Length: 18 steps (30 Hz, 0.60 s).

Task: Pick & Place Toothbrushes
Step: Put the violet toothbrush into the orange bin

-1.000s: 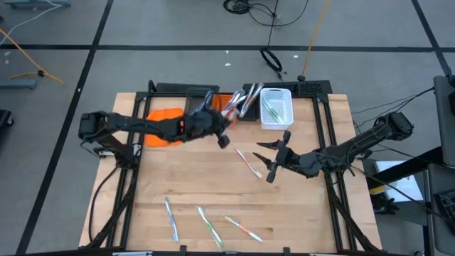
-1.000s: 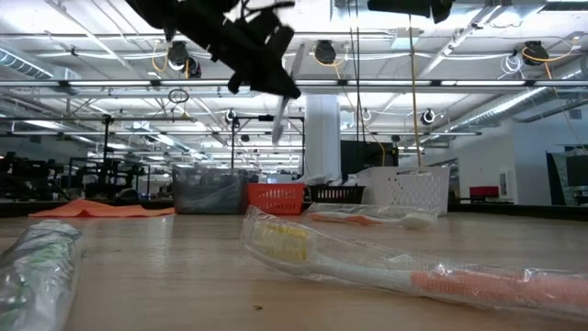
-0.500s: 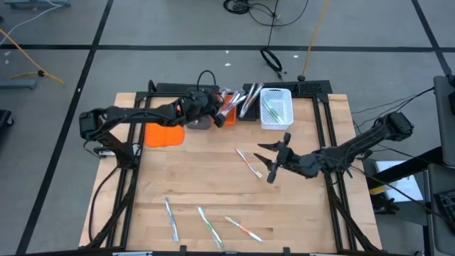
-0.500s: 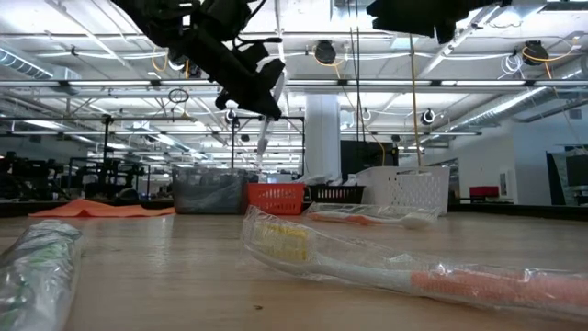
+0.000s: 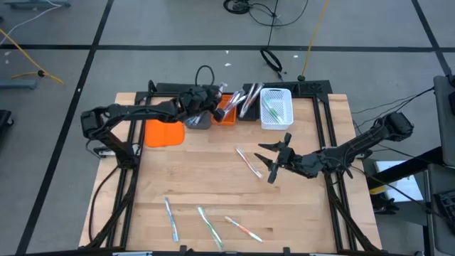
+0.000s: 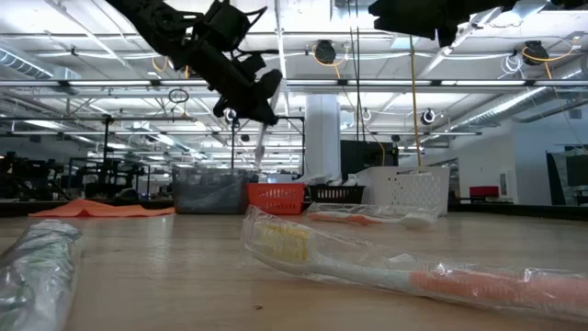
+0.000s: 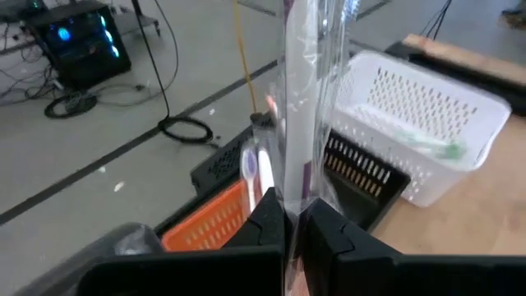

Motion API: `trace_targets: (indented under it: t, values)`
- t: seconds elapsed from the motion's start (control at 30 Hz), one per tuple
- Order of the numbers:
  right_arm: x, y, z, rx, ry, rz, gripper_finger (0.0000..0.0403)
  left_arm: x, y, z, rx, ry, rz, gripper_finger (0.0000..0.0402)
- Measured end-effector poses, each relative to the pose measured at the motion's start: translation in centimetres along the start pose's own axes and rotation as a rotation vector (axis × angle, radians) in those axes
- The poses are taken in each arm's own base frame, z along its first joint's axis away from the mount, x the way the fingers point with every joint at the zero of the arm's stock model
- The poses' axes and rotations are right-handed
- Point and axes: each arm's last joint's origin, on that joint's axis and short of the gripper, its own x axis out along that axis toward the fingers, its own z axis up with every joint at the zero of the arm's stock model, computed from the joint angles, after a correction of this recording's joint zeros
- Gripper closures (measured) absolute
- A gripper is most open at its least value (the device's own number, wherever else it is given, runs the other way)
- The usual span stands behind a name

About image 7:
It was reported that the grey translucent plastic bin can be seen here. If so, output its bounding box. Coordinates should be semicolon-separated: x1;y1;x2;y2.
12;221;165;296

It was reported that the yellow cable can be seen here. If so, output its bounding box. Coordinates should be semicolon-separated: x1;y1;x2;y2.
232;0;272;129

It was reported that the orange toothbrush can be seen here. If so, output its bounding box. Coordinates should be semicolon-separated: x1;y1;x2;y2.
265;93;280;124
390;127;469;162

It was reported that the orange perforated plastic basket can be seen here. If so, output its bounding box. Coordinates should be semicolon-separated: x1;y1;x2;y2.
160;176;268;252

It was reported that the black computer tower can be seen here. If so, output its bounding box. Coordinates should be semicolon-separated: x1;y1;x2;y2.
24;0;132;90

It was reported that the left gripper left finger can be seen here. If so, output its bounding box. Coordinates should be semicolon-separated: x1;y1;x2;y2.
76;187;286;296

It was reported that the black coiled cable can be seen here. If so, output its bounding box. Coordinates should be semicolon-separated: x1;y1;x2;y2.
130;0;221;150

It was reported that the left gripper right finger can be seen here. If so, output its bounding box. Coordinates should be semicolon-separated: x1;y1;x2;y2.
302;197;526;296

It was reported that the black perforated plate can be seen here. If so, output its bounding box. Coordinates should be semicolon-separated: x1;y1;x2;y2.
191;123;288;198

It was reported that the white perforated plastic basket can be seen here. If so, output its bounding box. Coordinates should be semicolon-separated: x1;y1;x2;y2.
324;49;513;209

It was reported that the black tangled cable bundle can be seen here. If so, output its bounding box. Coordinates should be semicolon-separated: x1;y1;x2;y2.
44;90;99;119

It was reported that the black perforated plastic basket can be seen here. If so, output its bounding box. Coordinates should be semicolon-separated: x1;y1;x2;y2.
320;129;412;231

